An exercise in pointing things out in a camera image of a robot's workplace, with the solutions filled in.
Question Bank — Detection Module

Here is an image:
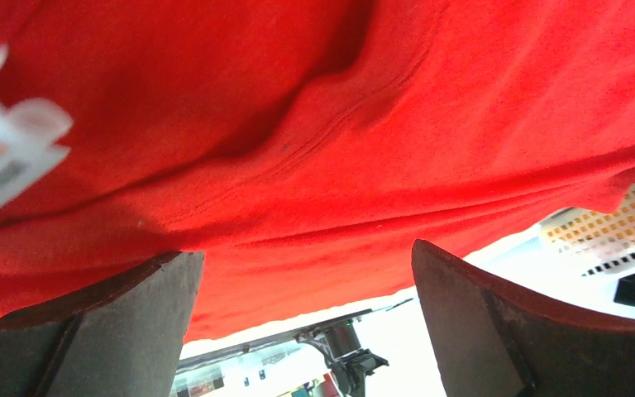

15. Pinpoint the white plastic laundry basket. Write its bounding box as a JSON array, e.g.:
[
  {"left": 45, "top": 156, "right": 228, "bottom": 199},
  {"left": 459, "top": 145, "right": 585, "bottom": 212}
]
[{"left": 539, "top": 181, "right": 635, "bottom": 278}]

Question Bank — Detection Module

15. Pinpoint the white garment label tag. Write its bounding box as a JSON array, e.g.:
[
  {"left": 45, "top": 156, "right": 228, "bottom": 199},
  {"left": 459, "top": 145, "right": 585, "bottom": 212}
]
[{"left": 0, "top": 45, "right": 73, "bottom": 209}]

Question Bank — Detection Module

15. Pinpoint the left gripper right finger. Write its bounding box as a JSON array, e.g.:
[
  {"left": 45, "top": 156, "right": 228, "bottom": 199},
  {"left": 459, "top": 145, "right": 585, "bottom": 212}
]
[{"left": 411, "top": 238, "right": 635, "bottom": 397}]

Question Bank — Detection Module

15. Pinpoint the red t-shirt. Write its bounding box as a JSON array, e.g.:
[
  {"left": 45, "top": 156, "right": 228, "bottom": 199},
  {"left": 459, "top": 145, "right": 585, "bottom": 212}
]
[{"left": 0, "top": 1, "right": 635, "bottom": 341}]

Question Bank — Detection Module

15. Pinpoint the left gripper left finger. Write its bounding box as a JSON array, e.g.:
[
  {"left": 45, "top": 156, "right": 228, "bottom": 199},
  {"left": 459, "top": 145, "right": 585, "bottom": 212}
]
[{"left": 0, "top": 252, "right": 204, "bottom": 396}]

